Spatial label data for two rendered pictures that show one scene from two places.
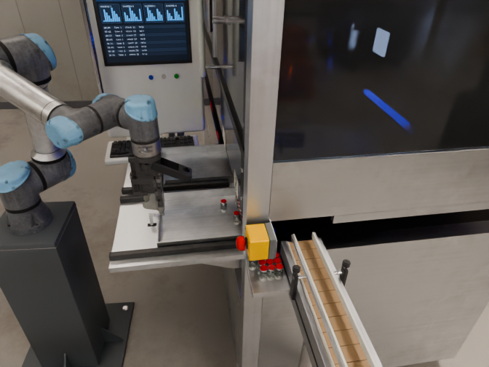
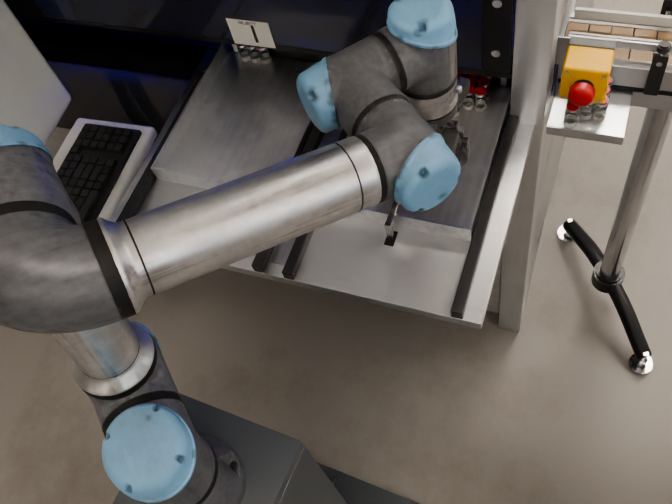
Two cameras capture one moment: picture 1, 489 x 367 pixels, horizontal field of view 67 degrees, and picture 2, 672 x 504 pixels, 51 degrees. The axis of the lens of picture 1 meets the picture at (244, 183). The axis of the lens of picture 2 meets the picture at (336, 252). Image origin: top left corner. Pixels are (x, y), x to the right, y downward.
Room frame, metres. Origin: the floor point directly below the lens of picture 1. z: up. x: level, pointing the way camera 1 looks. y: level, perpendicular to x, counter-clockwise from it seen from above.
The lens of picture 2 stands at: (0.56, 0.82, 1.89)
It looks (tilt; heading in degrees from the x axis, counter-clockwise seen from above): 58 degrees down; 315
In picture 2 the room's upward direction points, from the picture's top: 18 degrees counter-clockwise
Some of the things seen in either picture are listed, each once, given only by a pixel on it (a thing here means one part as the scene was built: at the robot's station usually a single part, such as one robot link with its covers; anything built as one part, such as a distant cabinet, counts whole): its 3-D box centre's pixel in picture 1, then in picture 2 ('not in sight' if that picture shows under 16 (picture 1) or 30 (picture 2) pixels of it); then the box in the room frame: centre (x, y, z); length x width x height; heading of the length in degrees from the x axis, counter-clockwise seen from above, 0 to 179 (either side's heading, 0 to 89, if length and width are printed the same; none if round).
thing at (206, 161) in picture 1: (202, 164); (250, 115); (1.31, 0.17, 0.90); 0.34 x 0.26 x 0.04; 100
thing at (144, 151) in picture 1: (146, 146); (430, 90); (0.87, 0.26, 1.22); 0.08 x 0.08 x 0.05
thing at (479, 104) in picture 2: (241, 210); (437, 93); (0.99, 0.01, 0.90); 0.18 x 0.02 x 0.05; 10
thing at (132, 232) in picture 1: (187, 194); (322, 167); (1.13, 0.21, 0.87); 0.70 x 0.48 x 0.02; 10
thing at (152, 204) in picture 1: (153, 204); not in sight; (0.85, 0.26, 1.03); 0.06 x 0.03 x 0.09; 100
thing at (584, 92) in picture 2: (243, 243); (582, 92); (0.74, 0.00, 0.99); 0.04 x 0.04 x 0.04; 10
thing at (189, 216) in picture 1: (209, 215); (421, 142); (0.98, 0.12, 0.90); 0.34 x 0.26 x 0.04; 100
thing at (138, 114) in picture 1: (141, 119); (421, 44); (0.87, 0.27, 1.30); 0.09 x 0.08 x 0.11; 58
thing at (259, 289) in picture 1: (272, 275); (590, 106); (0.74, -0.09, 0.87); 0.14 x 0.13 x 0.02; 100
